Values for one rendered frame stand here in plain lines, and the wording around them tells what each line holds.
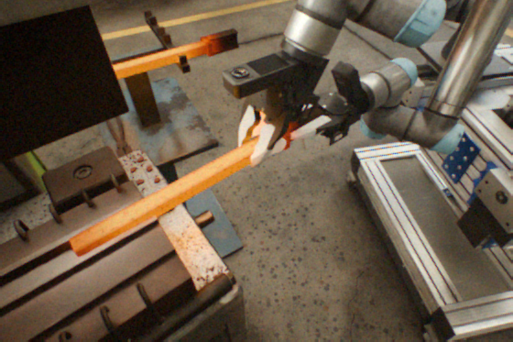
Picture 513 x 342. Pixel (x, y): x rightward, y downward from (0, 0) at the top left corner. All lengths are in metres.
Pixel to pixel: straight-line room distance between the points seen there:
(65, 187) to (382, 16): 0.56
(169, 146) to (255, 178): 0.89
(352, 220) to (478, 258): 0.53
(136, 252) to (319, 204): 1.33
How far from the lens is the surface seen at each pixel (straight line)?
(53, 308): 0.53
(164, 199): 0.53
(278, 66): 0.50
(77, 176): 0.66
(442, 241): 1.56
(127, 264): 0.51
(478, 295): 1.51
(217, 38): 0.91
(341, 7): 0.50
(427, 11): 0.54
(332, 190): 1.82
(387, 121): 0.84
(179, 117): 1.11
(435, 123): 0.83
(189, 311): 0.52
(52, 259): 0.57
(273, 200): 1.74
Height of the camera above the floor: 1.43
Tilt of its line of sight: 47 degrees down
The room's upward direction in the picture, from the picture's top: straight up
